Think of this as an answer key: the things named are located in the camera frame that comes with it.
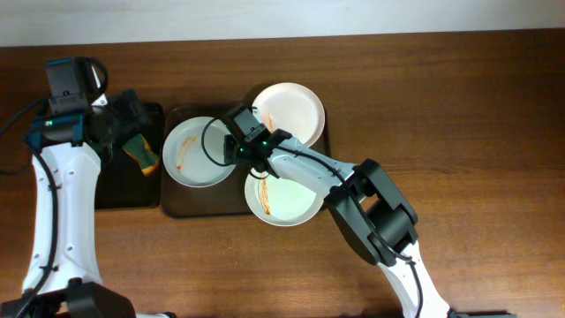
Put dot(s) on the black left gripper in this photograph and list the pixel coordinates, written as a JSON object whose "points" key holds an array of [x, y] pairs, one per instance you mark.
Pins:
{"points": [[128, 111]]}

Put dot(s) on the green and yellow sponge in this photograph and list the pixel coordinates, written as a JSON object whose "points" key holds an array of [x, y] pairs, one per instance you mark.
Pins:
{"points": [[140, 151]]}

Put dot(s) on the white plate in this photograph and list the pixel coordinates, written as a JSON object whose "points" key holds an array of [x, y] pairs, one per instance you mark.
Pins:
{"points": [[293, 108], [184, 159], [278, 201]]}

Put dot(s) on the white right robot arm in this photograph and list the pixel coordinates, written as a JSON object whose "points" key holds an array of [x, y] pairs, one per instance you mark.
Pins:
{"points": [[374, 217]]}

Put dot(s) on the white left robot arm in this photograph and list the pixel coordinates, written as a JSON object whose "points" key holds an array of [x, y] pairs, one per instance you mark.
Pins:
{"points": [[63, 271]]}

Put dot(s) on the brown large tray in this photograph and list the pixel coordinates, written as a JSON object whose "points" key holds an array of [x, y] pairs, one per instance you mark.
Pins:
{"points": [[224, 199]]}

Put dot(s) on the black small tray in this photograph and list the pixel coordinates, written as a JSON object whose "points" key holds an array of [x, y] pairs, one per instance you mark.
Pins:
{"points": [[121, 184]]}

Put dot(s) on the white plate top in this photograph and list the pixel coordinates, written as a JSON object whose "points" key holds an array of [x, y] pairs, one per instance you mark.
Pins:
{"points": [[293, 108]]}

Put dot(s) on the white plate bottom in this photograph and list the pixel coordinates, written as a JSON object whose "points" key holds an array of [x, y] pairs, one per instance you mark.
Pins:
{"points": [[278, 201]]}

